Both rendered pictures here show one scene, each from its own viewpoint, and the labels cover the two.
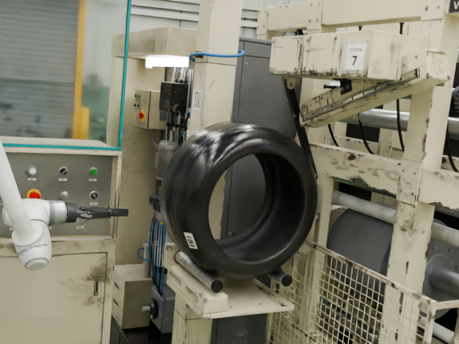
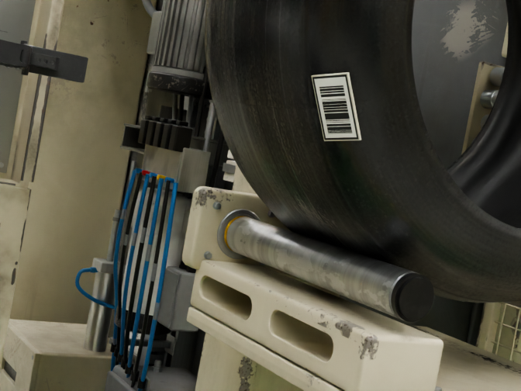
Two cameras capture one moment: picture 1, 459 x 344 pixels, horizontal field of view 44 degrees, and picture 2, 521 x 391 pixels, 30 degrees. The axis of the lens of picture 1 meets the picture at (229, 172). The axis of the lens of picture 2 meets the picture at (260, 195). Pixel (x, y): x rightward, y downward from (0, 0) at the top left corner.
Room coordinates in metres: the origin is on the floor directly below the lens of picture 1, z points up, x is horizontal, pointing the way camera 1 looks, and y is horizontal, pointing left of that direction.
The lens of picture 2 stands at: (1.01, 0.19, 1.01)
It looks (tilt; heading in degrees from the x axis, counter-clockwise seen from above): 3 degrees down; 358
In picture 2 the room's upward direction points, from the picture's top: 10 degrees clockwise
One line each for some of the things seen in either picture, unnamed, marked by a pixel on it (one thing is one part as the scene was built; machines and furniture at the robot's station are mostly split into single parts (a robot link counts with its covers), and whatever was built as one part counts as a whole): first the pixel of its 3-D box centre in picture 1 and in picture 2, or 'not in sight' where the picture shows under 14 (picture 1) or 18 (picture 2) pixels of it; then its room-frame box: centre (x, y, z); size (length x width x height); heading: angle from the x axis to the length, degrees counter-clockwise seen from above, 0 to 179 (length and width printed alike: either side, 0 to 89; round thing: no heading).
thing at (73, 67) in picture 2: (119, 212); (56, 64); (2.14, 0.41, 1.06); 0.07 x 0.01 x 0.03; 117
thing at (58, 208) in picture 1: (57, 212); not in sight; (2.04, 0.61, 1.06); 0.09 x 0.06 x 0.09; 27
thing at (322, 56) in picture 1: (340, 59); not in sight; (2.11, -0.36, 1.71); 0.61 x 0.25 x 0.15; 27
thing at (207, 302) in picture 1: (195, 287); (300, 320); (2.03, 0.08, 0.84); 0.36 x 0.09 x 0.06; 27
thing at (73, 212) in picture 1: (77, 212); not in sight; (2.08, 0.55, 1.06); 0.09 x 0.08 x 0.07; 117
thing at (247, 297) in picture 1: (228, 293); (398, 361); (2.09, -0.04, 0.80); 0.37 x 0.36 x 0.02; 117
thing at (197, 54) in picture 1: (216, 55); not in sight; (2.31, 0.09, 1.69); 0.19 x 0.19 x 0.06; 27
